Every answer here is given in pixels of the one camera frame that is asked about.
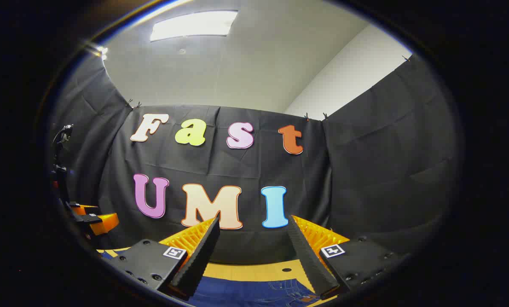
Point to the blue denim jeans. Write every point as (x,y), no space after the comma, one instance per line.
(246,294)

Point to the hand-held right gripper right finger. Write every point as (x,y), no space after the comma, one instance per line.
(308,256)

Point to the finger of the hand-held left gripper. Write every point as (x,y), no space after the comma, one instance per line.
(105,224)
(85,209)

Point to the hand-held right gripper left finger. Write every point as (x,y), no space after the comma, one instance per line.
(201,256)

